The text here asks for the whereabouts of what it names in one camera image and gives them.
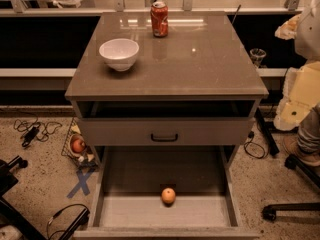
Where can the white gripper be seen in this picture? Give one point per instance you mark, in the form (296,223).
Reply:
(309,34)

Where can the orange fruit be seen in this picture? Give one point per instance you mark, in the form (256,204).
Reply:
(168,196)

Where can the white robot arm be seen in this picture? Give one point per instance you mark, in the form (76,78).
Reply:
(307,41)

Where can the grey drawer cabinet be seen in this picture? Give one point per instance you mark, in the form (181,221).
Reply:
(199,71)

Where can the closed grey upper drawer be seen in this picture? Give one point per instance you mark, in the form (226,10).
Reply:
(98,132)

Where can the open grey lower drawer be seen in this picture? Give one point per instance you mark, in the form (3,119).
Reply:
(127,201)

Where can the clear glass cup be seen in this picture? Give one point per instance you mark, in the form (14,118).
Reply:
(257,55)

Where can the person leg grey trousers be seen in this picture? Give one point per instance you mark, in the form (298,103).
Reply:
(309,131)

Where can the brown shoe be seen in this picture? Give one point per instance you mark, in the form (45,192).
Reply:
(291,146)

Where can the black stand leg right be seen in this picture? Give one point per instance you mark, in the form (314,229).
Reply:
(273,148)

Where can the red soda can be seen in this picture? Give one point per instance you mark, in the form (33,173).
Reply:
(159,19)

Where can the white ceramic bowl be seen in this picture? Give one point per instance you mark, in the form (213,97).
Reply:
(119,54)

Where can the red apple in basket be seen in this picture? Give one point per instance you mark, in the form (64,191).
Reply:
(78,146)

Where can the blue tape cross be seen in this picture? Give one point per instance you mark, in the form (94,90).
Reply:
(82,184)

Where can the black stand lower left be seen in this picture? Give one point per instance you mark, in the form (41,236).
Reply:
(11,213)

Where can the black drawer handle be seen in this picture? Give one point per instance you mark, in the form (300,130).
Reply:
(164,139)

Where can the black power adapter with cable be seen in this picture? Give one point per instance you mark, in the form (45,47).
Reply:
(32,129)

